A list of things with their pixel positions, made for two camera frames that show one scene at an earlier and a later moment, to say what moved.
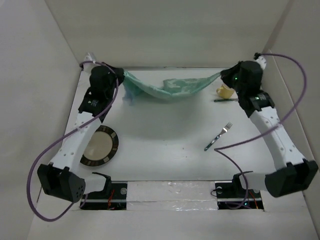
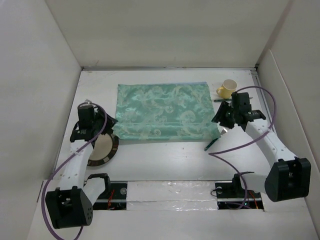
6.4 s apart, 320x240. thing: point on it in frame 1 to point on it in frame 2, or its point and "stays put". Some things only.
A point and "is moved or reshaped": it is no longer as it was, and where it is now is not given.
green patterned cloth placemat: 133,85 is moved or reshaped
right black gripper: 227,74 to 219,116
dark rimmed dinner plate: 101,148 stays put
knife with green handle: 226,100 stays put
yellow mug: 224,92 stays put
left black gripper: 120,74 to 110,122
